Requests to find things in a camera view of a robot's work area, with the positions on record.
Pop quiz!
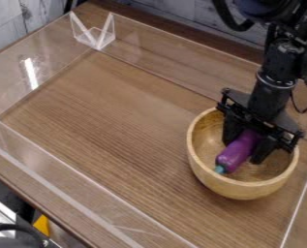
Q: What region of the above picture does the clear acrylic barrier wall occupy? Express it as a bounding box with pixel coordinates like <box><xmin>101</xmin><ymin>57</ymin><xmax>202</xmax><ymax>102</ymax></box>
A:
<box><xmin>0</xmin><ymin>121</ymin><xmax>197</xmax><ymax>248</ymax></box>

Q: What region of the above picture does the clear acrylic corner bracket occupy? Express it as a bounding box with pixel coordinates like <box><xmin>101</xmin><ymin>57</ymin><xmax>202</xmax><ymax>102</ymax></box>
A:
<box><xmin>69</xmin><ymin>13</ymin><xmax>115</xmax><ymax>50</ymax></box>

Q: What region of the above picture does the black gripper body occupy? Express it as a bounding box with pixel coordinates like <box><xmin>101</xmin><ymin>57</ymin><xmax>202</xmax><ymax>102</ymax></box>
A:
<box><xmin>217</xmin><ymin>72</ymin><xmax>305</xmax><ymax>152</ymax></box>

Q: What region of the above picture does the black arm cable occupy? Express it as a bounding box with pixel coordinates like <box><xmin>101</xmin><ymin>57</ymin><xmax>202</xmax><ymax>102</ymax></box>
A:
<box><xmin>289</xmin><ymin>76</ymin><xmax>307</xmax><ymax>114</ymax></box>

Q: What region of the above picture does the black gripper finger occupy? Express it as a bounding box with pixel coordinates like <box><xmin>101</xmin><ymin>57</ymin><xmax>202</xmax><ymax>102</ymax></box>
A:
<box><xmin>250</xmin><ymin>136</ymin><xmax>278</xmax><ymax>165</ymax></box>
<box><xmin>222</xmin><ymin>111</ymin><xmax>243</xmax><ymax>145</ymax></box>

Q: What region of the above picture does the brown wooden bowl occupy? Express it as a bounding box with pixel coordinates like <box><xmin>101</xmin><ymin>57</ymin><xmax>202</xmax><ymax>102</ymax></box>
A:
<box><xmin>186</xmin><ymin>108</ymin><xmax>299</xmax><ymax>201</ymax></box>

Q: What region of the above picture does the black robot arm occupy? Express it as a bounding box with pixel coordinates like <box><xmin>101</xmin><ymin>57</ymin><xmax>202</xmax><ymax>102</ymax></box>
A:
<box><xmin>213</xmin><ymin>0</ymin><xmax>307</xmax><ymax>164</ymax></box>

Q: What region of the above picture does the purple toy eggplant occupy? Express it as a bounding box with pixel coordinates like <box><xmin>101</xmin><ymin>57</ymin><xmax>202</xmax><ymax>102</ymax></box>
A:
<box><xmin>214</xmin><ymin>130</ymin><xmax>262</xmax><ymax>174</ymax></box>

